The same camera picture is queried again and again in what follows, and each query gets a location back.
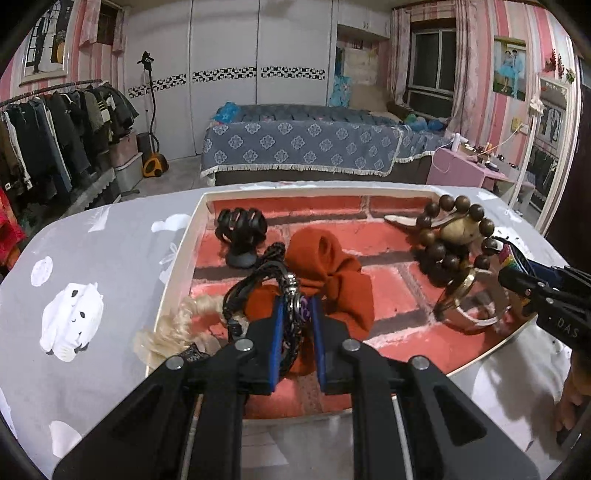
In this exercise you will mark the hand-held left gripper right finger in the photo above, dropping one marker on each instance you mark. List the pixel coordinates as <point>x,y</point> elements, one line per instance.
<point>322,350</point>

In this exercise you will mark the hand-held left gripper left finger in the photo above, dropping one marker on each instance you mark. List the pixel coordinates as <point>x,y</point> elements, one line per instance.
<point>277,350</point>

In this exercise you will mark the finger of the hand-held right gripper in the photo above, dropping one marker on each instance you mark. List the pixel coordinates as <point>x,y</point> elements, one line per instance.
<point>554,309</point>
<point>549,273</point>

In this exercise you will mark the orange fabric bow scrunchie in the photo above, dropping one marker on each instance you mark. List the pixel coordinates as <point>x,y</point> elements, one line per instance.
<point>332,277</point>

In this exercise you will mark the brick pattern jewelry tray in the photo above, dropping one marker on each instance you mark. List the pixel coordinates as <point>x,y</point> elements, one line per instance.
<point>392,286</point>

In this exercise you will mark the gold brown bangle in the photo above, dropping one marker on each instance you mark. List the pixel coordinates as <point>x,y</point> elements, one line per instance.
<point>455,288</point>

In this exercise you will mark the black hair claw clip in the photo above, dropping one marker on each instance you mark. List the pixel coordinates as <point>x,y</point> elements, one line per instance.
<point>240,221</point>

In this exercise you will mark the beige hair clip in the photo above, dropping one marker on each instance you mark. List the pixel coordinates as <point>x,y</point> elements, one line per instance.
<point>401,220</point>

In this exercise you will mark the person's right hand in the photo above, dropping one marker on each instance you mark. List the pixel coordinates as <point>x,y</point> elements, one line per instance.
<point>572,392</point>

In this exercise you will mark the white framed mirror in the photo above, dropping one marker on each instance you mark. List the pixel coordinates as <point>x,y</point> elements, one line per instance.
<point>551,152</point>

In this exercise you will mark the pink desk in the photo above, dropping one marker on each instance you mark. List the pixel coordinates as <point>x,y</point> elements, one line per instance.
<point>452,166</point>

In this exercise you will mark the white hair dryer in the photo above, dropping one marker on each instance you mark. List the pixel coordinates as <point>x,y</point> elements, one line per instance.
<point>457,141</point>

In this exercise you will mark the red flower decoration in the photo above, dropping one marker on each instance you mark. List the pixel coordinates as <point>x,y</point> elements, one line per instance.
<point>558,67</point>

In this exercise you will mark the bed with blue patterned blanket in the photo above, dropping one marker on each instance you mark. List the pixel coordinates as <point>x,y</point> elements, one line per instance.
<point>300,138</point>

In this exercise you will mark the pink floral curtain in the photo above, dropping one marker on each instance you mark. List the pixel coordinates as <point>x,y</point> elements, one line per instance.
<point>473,69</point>
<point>399,55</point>

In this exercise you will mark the yellow black garment steamer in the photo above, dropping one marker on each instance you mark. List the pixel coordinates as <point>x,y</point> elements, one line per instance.
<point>154,166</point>

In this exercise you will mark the dark window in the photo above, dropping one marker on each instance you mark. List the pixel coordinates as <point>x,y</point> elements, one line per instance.
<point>431,69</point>

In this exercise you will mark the lace covered low cabinet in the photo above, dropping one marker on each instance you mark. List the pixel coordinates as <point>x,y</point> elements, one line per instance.
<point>97,189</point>

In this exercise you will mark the blue bag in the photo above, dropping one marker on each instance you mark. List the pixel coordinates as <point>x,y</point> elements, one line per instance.
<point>228,113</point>

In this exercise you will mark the black speaker box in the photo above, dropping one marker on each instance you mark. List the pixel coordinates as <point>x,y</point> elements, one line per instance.
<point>145,145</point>

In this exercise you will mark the pink white storage boxes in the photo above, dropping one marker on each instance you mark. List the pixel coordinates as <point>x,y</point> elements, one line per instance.
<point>124,157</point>

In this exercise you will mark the blue hanging dress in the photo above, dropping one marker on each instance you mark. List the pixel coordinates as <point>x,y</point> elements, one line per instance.
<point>339,83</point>

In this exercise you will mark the orange red hanging garment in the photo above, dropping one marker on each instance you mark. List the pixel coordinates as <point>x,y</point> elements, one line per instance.
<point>7,226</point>

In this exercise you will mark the white wardrobe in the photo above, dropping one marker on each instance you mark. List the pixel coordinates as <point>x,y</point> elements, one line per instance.
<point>231,46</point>

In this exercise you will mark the row of hanging clothes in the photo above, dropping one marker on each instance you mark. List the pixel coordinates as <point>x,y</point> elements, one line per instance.
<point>55,134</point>

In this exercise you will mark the metal clothes rack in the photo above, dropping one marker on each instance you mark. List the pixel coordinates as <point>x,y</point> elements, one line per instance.
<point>46,90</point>

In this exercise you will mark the small pink curtain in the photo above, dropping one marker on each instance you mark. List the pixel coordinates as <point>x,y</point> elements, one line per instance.
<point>104,23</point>

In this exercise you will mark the wall socket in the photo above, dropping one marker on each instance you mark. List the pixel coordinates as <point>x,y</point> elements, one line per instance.
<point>519,125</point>

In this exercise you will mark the colour couple wall poster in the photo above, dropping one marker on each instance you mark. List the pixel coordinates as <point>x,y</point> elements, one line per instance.
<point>509,69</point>

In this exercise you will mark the framed black white wall poster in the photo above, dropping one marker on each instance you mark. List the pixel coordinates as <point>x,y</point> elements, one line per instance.
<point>46,37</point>

